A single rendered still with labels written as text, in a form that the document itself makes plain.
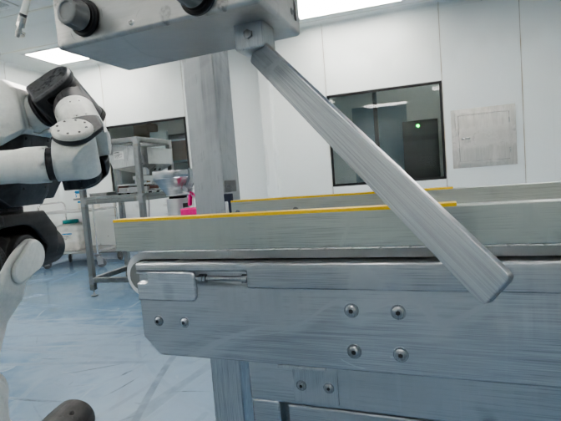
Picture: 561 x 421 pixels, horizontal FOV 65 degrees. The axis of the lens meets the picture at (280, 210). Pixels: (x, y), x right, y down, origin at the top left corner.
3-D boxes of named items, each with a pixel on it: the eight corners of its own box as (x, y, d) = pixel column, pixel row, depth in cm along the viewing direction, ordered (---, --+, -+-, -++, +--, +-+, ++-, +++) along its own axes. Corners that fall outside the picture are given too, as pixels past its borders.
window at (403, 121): (332, 186, 566) (326, 95, 558) (333, 186, 567) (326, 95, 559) (447, 178, 527) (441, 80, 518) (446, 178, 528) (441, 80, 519)
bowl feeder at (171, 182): (148, 220, 340) (143, 173, 337) (171, 216, 374) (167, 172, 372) (204, 218, 326) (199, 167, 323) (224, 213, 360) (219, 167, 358)
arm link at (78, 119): (124, 182, 95) (100, 134, 110) (116, 129, 87) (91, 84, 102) (68, 195, 90) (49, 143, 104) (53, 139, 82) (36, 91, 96)
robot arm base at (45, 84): (63, 151, 112) (65, 125, 120) (108, 130, 112) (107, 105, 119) (18, 108, 101) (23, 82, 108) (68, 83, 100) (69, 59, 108)
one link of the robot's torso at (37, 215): (29, 265, 135) (22, 208, 133) (70, 261, 134) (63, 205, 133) (-40, 288, 107) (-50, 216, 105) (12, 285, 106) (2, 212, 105)
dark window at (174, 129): (113, 200, 662) (106, 126, 654) (114, 200, 663) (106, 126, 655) (192, 195, 624) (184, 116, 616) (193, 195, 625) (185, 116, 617)
